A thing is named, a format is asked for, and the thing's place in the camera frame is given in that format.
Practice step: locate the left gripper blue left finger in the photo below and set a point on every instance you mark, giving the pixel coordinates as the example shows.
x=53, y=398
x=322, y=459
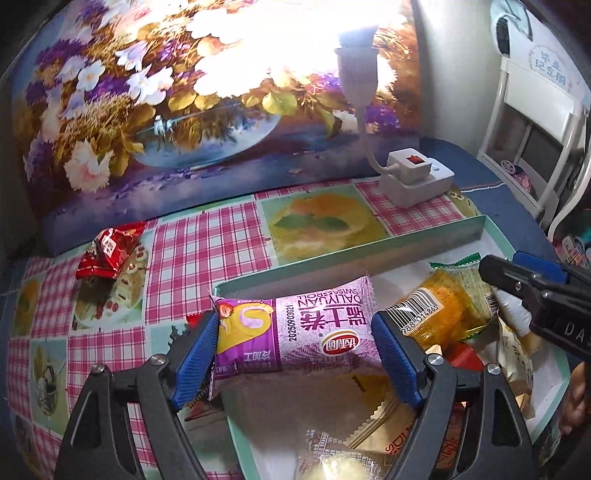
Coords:
x=190, y=355

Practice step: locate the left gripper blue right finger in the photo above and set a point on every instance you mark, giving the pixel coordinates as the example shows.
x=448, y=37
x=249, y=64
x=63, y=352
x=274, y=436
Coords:
x=403, y=360

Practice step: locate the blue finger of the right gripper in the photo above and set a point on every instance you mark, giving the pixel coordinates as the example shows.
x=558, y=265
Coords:
x=550, y=270
x=527, y=286

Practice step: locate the small red candy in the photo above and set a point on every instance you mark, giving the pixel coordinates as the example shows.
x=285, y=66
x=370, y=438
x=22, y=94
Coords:
x=193, y=320

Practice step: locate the red snack packet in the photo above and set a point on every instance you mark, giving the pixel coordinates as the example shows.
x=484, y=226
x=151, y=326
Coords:
x=462, y=355

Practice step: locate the yellow orange cake packet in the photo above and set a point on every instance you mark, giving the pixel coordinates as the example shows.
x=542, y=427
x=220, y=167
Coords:
x=438, y=312

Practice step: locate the round cracker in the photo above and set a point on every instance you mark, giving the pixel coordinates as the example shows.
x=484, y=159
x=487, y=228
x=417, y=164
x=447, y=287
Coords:
x=466, y=272

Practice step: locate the white cream calligraphy packet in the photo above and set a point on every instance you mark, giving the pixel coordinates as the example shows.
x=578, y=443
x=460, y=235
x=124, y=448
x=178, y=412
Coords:
x=517, y=344

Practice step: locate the purple strawberry bread packet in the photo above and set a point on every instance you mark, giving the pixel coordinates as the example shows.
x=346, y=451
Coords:
x=307, y=333

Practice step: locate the beige orange bread packet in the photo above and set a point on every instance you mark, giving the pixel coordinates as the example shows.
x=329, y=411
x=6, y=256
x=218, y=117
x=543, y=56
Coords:
x=386, y=430

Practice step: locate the round bun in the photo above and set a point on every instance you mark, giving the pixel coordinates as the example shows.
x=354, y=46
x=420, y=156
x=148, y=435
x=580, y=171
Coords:
x=324, y=457

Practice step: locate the red shiny snack bag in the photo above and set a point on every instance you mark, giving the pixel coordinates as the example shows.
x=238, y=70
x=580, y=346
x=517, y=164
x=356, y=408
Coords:
x=109, y=250

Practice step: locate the person's right hand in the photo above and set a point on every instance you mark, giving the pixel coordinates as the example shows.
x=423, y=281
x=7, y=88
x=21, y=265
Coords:
x=575, y=407

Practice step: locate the blue bedsheet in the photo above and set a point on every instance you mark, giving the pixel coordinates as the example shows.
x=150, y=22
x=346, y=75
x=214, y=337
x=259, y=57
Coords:
x=491, y=197

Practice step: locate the teal white cardboard box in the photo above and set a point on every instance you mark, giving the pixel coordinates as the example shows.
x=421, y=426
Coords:
x=395, y=266

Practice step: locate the checkered fruit tablecloth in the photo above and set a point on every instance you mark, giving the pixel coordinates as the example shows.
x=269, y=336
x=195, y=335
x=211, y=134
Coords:
x=188, y=252

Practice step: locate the white power strip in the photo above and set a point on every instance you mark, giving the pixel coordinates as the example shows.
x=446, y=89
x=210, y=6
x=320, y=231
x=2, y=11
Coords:
x=438, y=182

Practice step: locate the white chair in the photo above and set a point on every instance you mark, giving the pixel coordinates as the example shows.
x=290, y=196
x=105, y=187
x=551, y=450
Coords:
x=540, y=81

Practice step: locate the flower vase painting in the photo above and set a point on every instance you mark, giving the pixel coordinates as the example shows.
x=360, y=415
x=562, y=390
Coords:
x=130, y=110

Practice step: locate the white gooseneck plug lamp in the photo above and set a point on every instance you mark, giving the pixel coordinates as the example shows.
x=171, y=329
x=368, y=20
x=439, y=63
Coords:
x=358, y=74

